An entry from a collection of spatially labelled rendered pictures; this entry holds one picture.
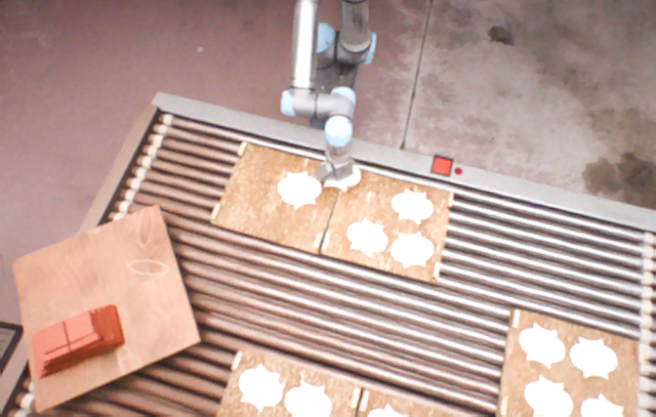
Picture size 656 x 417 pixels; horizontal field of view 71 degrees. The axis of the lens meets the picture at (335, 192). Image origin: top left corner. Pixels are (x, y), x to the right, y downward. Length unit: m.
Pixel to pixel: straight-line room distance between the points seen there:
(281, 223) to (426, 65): 1.88
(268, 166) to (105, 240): 0.62
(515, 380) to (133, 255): 1.30
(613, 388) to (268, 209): 1.27
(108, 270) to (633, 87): 3.18
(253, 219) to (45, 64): 2.44
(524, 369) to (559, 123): 1.91
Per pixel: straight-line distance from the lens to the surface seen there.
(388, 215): 1.70
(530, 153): 3.07
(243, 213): 1.74
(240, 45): 3.42
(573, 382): 1.74
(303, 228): 1.68
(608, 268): 1.89
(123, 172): 1.94
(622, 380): 1.81
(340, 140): 1.33
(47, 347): 1.55
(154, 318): 1.61
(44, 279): 1.81
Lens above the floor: 2.52
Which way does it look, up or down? 67 degrees down
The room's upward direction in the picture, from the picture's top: 3 degrees counter-clockwise
